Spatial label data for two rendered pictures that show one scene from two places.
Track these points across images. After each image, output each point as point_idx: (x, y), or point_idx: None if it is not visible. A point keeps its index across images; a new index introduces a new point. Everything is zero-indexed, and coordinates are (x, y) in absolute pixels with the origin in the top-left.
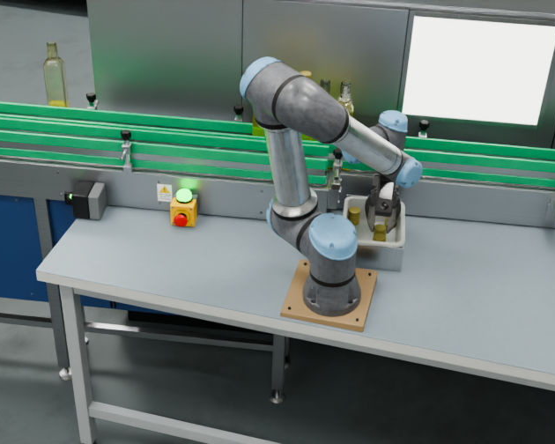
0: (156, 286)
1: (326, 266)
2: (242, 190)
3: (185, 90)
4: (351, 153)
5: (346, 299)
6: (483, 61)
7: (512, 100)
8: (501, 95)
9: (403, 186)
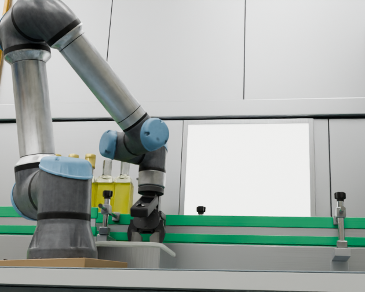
0: None
1: (50, 187)
2: (12, 244)
3: None
4: (86, 73)
5: (72, 237)
6: (250, 158)
7: (283, 193)
8: (272, 189)
9: (146, 138)
